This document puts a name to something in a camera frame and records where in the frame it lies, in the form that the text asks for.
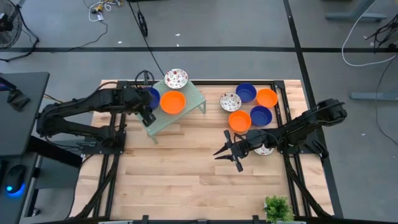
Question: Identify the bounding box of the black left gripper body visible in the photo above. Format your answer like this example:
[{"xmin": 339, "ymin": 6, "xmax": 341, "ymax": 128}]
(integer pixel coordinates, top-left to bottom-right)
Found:
[{"xmin": 130, "ymin": 86, "xmax": 157, "ymax": 128}]

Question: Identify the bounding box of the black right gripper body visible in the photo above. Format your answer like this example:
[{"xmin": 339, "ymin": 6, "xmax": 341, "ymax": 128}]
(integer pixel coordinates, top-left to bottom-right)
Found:
[{"xmin": 223, "ymin": 129, "xmax": 265, "ymax": 173}]

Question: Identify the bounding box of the blue plastic mini bowl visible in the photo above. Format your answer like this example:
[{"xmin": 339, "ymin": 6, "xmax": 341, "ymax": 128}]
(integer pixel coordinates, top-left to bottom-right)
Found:
[
  {"xmin": 249, "ymin": 105, "xmax": 273, "ymax": 127},
  {"xmin": 144, "ymin": 86, "xmax": 161, "ymax": 111},
  {"xmin": 235, "ymin": 82, "xmax": 257, "ymax": 104}
]

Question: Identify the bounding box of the floral white green mini bowl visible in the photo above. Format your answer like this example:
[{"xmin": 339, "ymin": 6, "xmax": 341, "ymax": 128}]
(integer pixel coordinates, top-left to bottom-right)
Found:
[
  {"xmin": 219, "ymin": 91, "xmax": 243, "ymax": 113},
  {"xmin": 253, "ymin": 144, "xmax": 275, "ymax": 156},
  {"xmin": 164, "ymin": 68, "xmax": 189, "ymax": 90}
]

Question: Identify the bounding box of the orange plastic mini bowl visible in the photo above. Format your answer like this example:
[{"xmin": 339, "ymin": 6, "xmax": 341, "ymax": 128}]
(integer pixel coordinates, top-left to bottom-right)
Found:
[
  {"xmin": 256, "ymin": 88, "xmax": 279, "ymax": 109},
  {"xmin": 159, "ymin": 90, "xmax": 187, "ymax": 115},
  {"xmin": 228, "ymin": 110, "xmax": 252, "ymax": 133}
]

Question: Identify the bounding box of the mint green perforated metal rack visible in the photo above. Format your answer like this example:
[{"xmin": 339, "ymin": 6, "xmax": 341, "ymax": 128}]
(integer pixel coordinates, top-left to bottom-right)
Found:
[{"xmin": 136, "ymin": 79, "xmax": 207, "ymax": 145}]

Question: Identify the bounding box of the green plant in white pot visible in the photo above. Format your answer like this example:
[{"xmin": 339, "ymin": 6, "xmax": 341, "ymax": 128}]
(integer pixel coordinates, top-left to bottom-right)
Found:
[{"xmin": 263, "ymin": 195, "xmax": 295, "ymax": 224}]

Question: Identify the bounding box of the black desk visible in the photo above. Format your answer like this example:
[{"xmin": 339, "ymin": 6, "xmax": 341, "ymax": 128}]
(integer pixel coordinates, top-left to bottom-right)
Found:
[{"xmin": 0, "ymin": 72, "xmax": 50, "ymax": 156}]

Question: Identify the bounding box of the grey desk foot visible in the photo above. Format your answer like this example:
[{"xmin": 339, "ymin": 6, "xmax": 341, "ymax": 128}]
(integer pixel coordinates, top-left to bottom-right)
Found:
[
  {"xmin": 325, "ymin": 0, "xmax": 388, "ymax": 23},
  {"xmin": 350, "ymin": 91, "xmax": 398, "ymax": 101}
]

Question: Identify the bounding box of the black computer mouse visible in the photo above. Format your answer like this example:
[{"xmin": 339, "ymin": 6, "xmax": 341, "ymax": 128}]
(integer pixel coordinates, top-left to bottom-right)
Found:
[{"xmin": 4, "ymin": 164, "xmax": 27, "ymax": 198}]

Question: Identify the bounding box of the black floor fan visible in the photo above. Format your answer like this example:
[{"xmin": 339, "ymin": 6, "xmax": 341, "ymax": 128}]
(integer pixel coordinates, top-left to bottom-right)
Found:
[{"xmin": 0, "ymin": 0, "xmax": 23, "ymax": 50}]

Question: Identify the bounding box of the black hanging cable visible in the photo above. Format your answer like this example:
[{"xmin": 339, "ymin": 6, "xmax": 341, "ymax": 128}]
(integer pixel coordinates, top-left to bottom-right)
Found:
[{"xmin": 127, "ymin": 0, "xmax": 165, "ymax": 77}]

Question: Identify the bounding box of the black aluminium table frame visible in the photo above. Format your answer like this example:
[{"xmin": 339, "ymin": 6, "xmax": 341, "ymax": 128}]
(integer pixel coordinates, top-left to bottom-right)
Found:
[{"xmin": 70, "ymin": 79, "xmax": 345, "ymax": 224}]

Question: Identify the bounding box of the long white cable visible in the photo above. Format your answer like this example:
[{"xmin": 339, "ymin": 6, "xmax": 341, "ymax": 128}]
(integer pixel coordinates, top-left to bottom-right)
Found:
[{"xmin": 341, "ymin": 0, "xmax": 398, "ymax": 68}]

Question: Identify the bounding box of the black floor cable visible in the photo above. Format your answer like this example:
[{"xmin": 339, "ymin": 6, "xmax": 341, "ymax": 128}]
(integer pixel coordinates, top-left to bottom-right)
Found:
[{"xmin": 374, "ymin": 54, "xmax": 398, "ymax": 147}]

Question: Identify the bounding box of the black cable bundle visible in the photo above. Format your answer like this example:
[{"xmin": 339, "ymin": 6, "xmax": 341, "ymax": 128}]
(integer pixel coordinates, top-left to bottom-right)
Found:
[{"xmin": 365, "ymin": 14, "xmax": 398, "ymax": 52}]

